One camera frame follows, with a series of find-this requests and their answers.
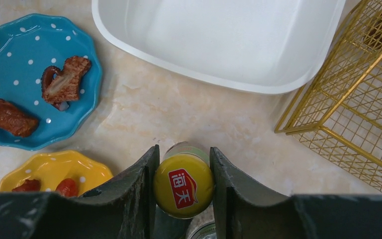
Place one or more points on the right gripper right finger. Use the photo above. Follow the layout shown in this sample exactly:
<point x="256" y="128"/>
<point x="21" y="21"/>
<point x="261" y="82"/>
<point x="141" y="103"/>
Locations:
<point x="247" y="209"/>

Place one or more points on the yellow polka dot plate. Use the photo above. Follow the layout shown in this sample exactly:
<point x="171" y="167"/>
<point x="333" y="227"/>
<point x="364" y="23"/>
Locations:
<point x="51" y="168"/>

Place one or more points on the small red piece on yellow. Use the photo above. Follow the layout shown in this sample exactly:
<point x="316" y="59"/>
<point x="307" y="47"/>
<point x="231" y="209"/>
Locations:
<point x="28" y="186"/>

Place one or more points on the red meat piece on blue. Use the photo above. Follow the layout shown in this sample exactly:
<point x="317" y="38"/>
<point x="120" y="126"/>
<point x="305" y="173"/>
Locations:
<point x="16" y="121"/>

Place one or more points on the white rectangular basin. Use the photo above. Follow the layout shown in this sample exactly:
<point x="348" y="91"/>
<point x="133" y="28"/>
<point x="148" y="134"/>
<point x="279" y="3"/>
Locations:
<point x="261" y="46"/>

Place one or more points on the silver lid glass jar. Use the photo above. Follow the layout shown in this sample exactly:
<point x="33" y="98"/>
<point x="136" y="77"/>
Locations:
<point x="203" y="225"/>

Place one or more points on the gold wire rack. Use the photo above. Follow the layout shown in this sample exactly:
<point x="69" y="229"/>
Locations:
<point x="339" y="114"/>

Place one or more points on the brown meat piece on blue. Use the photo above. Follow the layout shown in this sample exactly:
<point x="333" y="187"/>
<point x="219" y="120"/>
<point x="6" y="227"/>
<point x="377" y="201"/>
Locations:
<point x="60" y="86"/>

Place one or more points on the red sausage on yellow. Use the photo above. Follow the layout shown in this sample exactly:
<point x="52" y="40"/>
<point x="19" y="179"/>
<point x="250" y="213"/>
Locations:
<point x="67" y="188"/>

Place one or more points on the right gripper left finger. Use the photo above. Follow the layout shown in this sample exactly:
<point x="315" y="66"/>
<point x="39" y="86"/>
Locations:
<point x="121" y="208"/>

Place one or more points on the blue polka dot plate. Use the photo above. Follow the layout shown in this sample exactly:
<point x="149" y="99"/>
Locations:
<point x="27" y="46"/>

